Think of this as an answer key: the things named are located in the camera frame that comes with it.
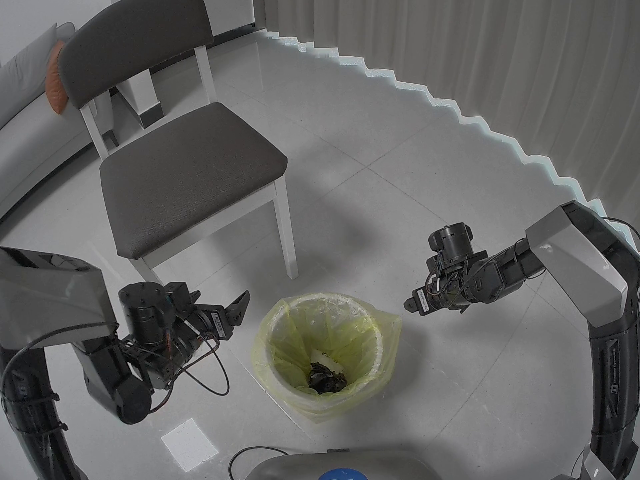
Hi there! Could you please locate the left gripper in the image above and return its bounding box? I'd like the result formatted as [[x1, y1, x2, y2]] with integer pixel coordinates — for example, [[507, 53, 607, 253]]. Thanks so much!
[[172, 290, 251, 365]]

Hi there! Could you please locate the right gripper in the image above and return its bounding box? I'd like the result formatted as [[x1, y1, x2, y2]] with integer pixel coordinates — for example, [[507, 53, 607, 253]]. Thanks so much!
[[404, 285, 471, 315]]

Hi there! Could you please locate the yellow plastic bag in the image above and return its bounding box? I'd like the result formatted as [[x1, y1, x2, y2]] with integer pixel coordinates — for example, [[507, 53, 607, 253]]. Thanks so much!
[[250, 293, 403, 423]]

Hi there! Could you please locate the black plastic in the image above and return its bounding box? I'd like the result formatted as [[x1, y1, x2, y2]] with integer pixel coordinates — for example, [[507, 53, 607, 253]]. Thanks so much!
[[306, 362, 347, 395]]

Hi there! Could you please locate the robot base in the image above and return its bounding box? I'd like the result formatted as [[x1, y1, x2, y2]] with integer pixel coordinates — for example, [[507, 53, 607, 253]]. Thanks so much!
[[247, 449, 441, 480]]

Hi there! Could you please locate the white trash bin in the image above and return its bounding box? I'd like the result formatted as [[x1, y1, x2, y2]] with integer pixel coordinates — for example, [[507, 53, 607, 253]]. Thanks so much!
[[265, 298, 386, 409]]

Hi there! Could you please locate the grey and white chair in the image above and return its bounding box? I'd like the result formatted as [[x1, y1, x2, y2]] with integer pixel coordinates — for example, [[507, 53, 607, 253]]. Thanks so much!
[[57, 0, 300, 294]]

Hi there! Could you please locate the grey sofa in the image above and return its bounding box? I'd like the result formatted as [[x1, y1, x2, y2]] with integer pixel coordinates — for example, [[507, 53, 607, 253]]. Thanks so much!
[[0, 20, 101, 219]]

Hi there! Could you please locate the white curtain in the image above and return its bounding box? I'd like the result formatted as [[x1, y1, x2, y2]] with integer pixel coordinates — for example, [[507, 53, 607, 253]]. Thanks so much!
[[250, 0, 640, 224]]

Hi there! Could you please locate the orange pillow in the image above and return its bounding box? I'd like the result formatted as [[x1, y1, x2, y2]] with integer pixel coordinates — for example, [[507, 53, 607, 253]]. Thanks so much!
[[45, 40, 69, 115]]

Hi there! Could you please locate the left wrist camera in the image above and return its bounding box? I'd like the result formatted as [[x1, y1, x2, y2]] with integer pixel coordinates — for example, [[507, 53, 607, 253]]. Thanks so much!
[[166, 282, 202, 314]]

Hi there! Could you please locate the black cable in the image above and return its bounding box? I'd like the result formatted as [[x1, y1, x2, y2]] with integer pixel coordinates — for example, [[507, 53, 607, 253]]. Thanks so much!
[[229, 445, 290, 480]]

